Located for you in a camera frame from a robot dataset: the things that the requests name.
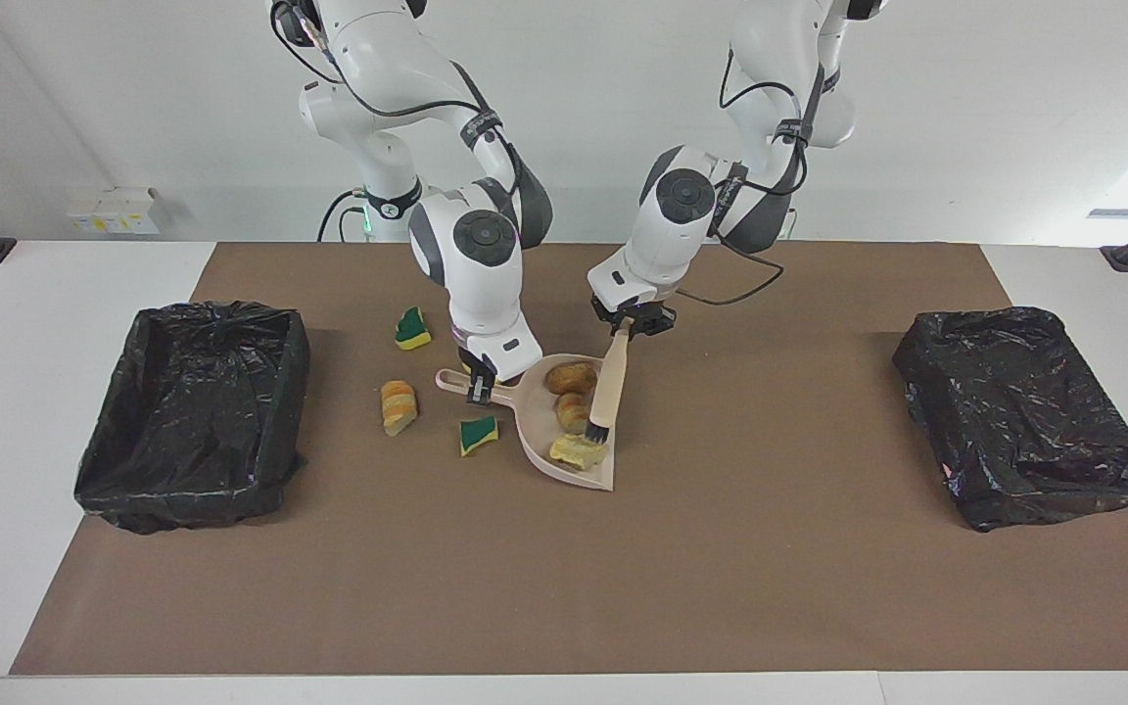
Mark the white wall socket box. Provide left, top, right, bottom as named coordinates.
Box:
left=66, top=186, right=163, bottom=236

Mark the brown bread roll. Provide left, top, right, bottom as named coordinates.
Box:
left=545, top=361, right=599, bottom=397

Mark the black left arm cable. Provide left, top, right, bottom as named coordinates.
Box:
left=674, top=49, right=824, bottom=307

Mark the black-bagged trash bin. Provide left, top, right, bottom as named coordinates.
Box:
left=73, top=301, right=311, bottom=536

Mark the beige handled brush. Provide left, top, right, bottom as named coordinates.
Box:
left=584, top=328, right=635, bottom=447

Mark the green yellow sponge piece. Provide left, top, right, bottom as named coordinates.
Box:
left=459, top=415, right=500, bottom=458
left=395, top=305, right=433, bottom=352

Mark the black-bagged bin with pink spot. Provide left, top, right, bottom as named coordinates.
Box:
left=892, top=305, right=1128, bottom=534

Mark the black right base cable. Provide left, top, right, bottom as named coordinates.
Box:
left=317, top=189, right=361, bottom=243

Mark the striped orange bread piece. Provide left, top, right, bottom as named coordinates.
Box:
left=380, top=380, right=419, bottom=438

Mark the pale torn bread piece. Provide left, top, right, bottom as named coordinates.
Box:
left=549, top=434, right=610, bottom=471

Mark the brown table mat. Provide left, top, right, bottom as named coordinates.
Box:
left=11, top=242, right=1128, bottom=677

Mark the tan bread piece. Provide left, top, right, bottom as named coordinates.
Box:
left=554, top=392, right=592, bottom=436

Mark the beige plastic dustpan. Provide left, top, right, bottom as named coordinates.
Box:
left=435, top=352, right=616, bottom=493

